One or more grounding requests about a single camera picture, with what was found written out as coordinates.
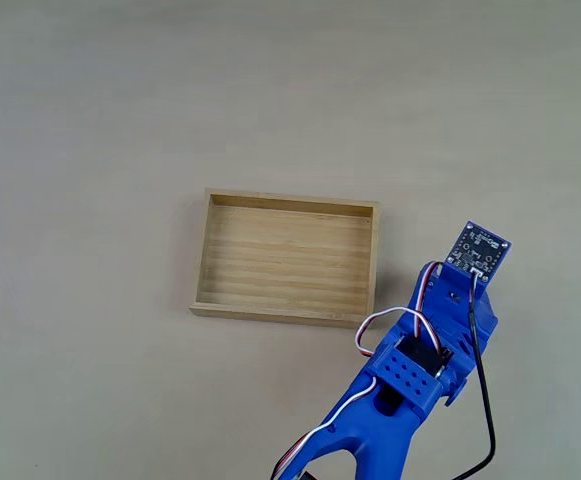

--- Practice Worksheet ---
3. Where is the white red black servo cable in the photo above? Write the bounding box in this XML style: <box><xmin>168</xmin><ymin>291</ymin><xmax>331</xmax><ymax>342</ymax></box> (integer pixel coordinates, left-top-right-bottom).
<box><xmin>354</xmin><ymin>260</ymin><xmax>446</xmax><ymax>362</ymax></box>
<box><xmin>271</xmin><ymin>375</ymin><xmax>379</xmax><ymax>480</ymax></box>

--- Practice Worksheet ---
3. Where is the blue camera circuit board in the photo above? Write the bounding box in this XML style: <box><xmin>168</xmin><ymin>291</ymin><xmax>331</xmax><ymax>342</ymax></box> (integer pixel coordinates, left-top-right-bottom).
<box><xmin>444</xmin><ymin>219</ymin><xmax>514</xmax><ymax>287</ymax></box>

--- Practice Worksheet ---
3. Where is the black camera cable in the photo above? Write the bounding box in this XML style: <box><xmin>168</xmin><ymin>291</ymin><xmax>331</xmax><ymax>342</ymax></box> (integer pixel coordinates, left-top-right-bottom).
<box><xmin>447</xmin><ymin>269</ymin><xmax>499</xmax><ymax>480</ymax></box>

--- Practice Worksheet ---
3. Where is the shallow wooden box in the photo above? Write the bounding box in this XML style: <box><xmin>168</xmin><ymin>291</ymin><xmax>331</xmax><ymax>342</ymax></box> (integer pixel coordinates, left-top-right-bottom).
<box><xmin>188</xmin><ymin>187</ymin><xmax>381</xmax><ymax>330</ymax></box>

